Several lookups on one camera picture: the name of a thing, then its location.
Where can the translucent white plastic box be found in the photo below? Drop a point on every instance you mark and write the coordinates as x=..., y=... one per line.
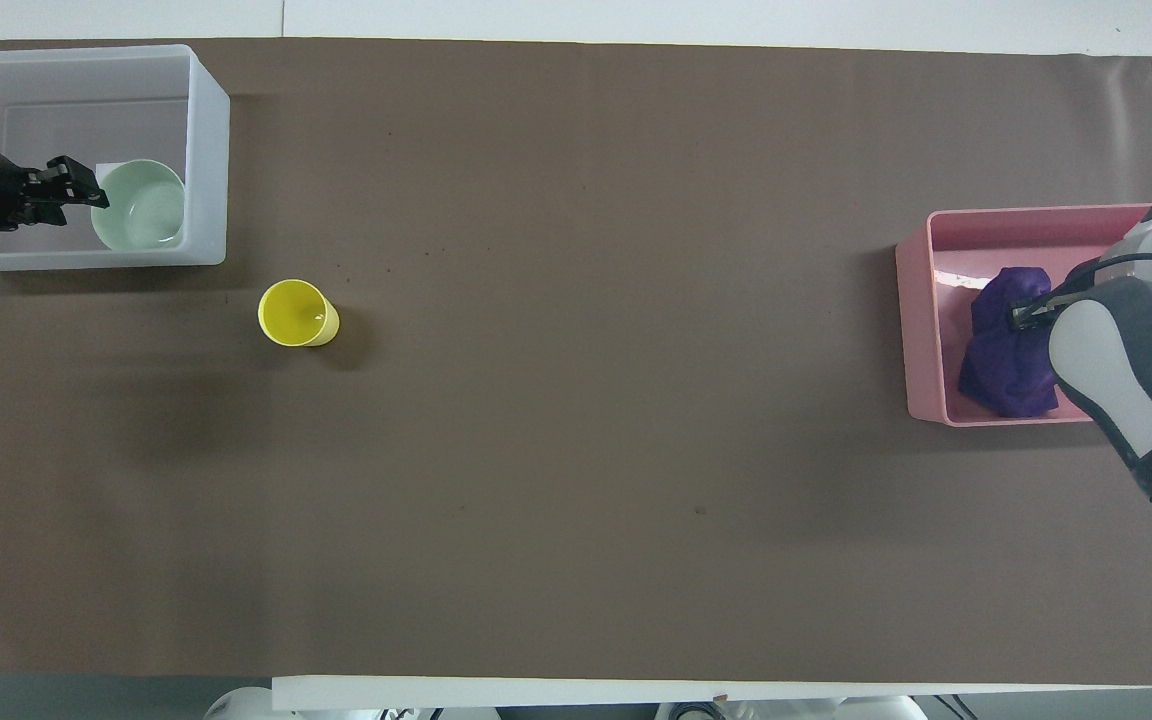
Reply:
x=206, y=150

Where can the yellow plastic cup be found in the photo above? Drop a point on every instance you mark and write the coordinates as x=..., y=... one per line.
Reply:
x=288, y=312

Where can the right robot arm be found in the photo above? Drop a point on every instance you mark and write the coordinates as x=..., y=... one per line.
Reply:
x=1121, y=375

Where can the pale green bowl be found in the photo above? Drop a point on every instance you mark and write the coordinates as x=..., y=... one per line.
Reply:
x=146, y=215

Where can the pink plastic bin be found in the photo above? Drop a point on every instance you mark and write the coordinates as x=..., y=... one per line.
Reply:
x=921, y=330

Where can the purple cloth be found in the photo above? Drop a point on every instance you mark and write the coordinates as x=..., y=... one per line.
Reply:
x=1001, y=365

